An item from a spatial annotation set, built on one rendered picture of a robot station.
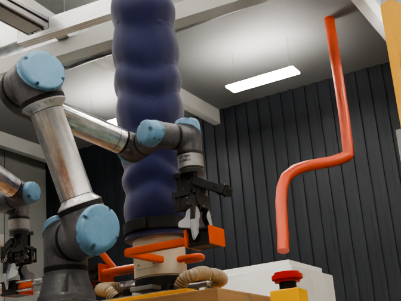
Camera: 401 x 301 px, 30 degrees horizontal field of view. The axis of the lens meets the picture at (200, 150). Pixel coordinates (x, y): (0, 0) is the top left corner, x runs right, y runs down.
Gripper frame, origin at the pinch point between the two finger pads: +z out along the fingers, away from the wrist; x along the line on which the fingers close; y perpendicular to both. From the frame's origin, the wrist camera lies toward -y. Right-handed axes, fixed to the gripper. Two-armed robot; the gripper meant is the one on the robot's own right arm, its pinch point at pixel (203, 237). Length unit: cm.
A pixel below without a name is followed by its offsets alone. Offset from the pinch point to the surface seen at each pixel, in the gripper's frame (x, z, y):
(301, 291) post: 22.8, 21.9, -34.6
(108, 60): -720, -487, 504
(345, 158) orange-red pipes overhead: -839, -278, 183
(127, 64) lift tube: -14, -67, 30
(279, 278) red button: 25.3, 18.5, -30.7
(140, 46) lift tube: -14, -73, 24
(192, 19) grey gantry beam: -205, -193, 98
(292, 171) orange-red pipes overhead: -775, -257, 243
